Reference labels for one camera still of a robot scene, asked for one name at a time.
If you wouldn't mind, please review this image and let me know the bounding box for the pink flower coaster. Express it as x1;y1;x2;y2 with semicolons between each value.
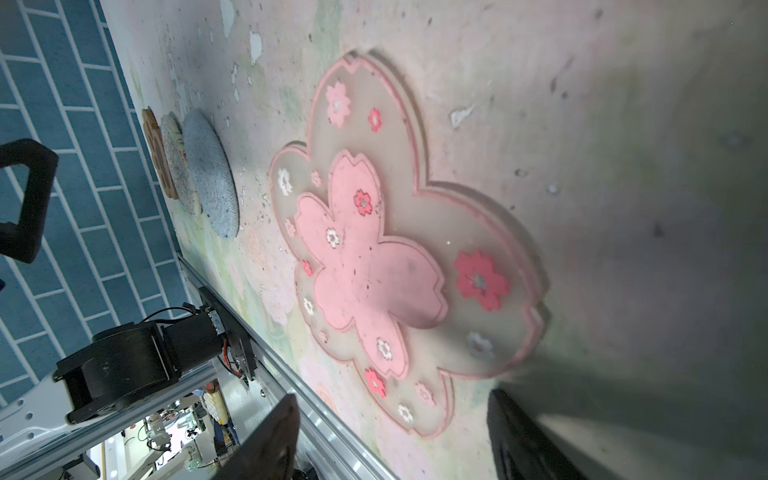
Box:
269;53;545;438

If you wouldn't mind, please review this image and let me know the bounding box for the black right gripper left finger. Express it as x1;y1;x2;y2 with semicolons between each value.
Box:
213;394;300;480

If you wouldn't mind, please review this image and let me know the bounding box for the paw print coaster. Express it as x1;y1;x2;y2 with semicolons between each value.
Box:
141;108;179;200

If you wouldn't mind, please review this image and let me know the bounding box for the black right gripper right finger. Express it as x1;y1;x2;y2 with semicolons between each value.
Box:
487;389;586;480

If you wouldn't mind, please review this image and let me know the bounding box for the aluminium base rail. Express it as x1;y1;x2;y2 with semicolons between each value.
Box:
1;273;393;479

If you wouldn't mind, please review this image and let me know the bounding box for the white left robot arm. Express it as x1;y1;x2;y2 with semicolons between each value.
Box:
1;139;256;425

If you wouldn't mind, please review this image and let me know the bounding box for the grey blue woven coaster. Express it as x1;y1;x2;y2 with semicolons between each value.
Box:
182;109;240;239

